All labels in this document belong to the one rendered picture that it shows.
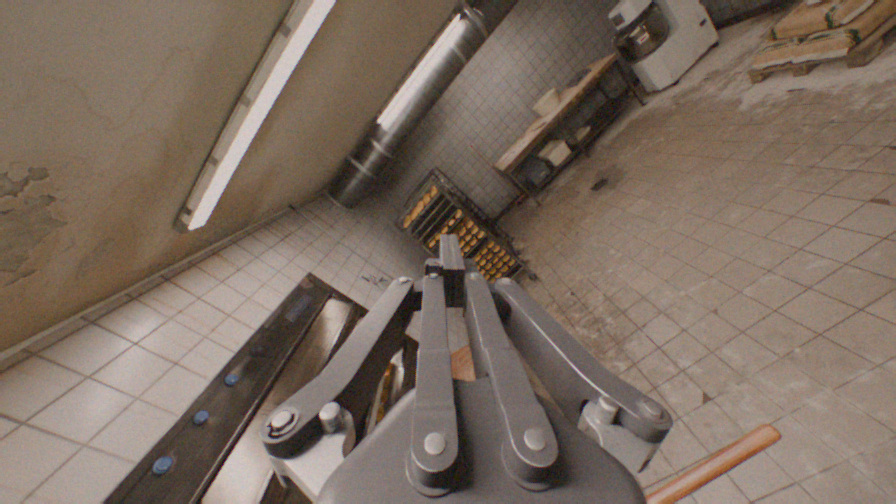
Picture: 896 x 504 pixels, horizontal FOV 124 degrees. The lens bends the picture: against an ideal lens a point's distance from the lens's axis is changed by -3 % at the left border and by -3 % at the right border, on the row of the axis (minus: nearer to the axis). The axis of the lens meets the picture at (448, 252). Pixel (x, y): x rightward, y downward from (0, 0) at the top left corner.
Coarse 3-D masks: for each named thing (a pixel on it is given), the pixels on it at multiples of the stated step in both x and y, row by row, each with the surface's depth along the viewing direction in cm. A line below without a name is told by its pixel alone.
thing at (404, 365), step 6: (408, 342) 209; (408, 348) 204; (402, 354) 201; (408, 354) 199; (402, 360) 195; (408, 360) 194; (402, 366) 189; (408, 366) 190; (402, 372) 183; (402, 378) 177; (402, 384) 173; (396, 390) 173; (402, 390) 170; (396, 396) 168; (402, 396) 166; (396, 402) 164
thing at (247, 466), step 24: (336, 312) 178; (312, 336) 153; (336, 336) 158; (288, 360) 135; (312, 360) 140; (288, 384) 124; (264, 408) 111; (240, 456) 94; (264, 456) 97; (216, 480) 86; (240, 480) 88; (264, 480) 90
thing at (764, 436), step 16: (752, 432) 49; (768, 432) 47; (736, 448) 49; (752, 448) 48; (704, 464) 51; (720, 464) 50; (736, 464) 49; (672, 480) 54; (688, 480) 51; (704, 480) 50; (656, 496) 53; (672, 496) 52
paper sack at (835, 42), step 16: (880, 0) 169; (864, 16) 173; (880, 16) 170; (816, 32) 196; (832, 32) 185; (848, 32) 176; (864, 32) 174; (800, 48) 202; (816, 48) 193; (832, 48) 185; (848, 48) 179
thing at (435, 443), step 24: (432, 264) 16; (432, 288) 14; (432, 312) 12; (432, 336) 11; (432, 360) 9; (432, 384) 8; (432, 408) 7; (432, 432) 7; (456, 432) 7; (432, 456) 6; (456, 456) 6; (432, 480) 6
